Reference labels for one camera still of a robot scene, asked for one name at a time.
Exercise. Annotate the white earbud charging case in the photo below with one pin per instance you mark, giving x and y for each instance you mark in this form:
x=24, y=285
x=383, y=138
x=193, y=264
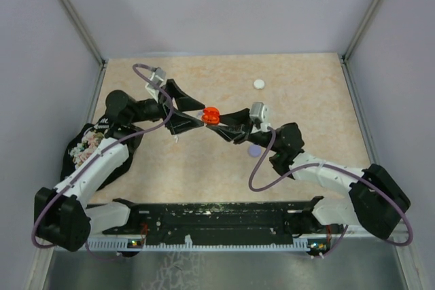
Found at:
x=259, y=84

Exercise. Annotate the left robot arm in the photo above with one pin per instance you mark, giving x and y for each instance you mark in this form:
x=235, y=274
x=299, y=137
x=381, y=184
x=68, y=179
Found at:
x=62, y=216

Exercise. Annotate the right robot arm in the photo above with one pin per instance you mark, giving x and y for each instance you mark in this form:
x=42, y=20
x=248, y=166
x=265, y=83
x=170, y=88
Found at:
x=370, y=198

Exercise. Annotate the orange earbud charging case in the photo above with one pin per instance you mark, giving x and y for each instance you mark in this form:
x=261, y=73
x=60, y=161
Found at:
x=211, y=116

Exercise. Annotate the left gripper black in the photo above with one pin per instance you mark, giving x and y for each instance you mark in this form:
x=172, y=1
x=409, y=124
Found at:
x=180, y=122

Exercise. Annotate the aluminium frame corner post left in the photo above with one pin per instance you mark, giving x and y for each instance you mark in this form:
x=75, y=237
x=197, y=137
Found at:
x=80, y=26

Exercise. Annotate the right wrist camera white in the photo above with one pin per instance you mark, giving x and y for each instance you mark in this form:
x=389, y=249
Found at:
x=259, y=115

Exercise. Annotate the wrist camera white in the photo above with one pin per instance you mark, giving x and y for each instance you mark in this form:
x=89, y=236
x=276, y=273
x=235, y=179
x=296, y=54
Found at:
x=259, y=115
x=156, y=81

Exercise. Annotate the aluminium frame corner post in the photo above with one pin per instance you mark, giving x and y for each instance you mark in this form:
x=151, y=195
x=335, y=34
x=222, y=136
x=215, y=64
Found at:
x=80, y=26
x=364, y=25

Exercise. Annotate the white slotted cable duct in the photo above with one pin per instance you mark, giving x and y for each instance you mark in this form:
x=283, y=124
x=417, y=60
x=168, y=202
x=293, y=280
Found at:
x=132, y=245

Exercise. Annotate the aluminium frame corner post right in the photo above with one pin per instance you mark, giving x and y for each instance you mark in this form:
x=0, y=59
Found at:
x=364, y=25

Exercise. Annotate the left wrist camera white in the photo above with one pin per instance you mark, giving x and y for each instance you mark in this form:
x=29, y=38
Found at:
x=156, y=81

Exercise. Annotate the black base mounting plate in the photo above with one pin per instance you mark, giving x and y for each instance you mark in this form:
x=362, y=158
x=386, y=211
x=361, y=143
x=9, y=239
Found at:
x=223, y=223

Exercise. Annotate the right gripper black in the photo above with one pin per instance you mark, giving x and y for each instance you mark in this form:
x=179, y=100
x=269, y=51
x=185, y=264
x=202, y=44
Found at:
x=239, y=118

